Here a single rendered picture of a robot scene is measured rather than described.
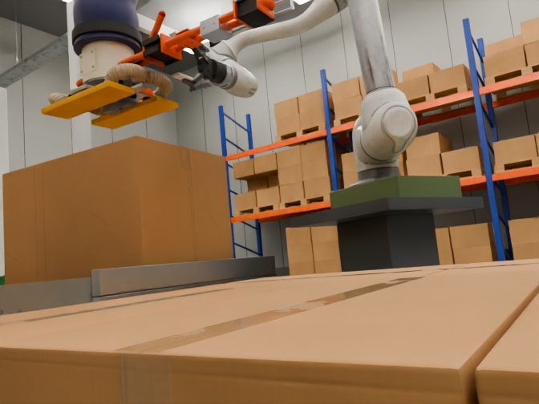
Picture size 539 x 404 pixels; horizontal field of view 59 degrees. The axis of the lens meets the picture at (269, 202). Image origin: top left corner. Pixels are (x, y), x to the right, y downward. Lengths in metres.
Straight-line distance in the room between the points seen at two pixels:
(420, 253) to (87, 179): 1.11
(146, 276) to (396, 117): 0.89
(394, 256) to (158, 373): 1.38
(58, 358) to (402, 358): 0.26
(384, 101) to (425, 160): 6.99
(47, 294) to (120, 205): 0.28
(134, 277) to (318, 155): 8.43
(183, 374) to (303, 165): 9.35
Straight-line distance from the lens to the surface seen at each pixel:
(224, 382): 0.29
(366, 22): 1.73
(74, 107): 1.67
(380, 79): 1.66
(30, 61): 9.99
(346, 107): 9.35
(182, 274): 1.28
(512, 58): 8.60
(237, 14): 1.37
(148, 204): 1.28
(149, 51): 1.54
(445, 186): 1.79
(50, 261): 1.53
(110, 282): 1.13
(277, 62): 12.16
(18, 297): 1.40
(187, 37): 1.47
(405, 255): 1.69
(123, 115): 1.75
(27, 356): 0.44
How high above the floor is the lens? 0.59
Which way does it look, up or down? 7 degrees up
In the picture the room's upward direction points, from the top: 5 degrees counter-clockwise
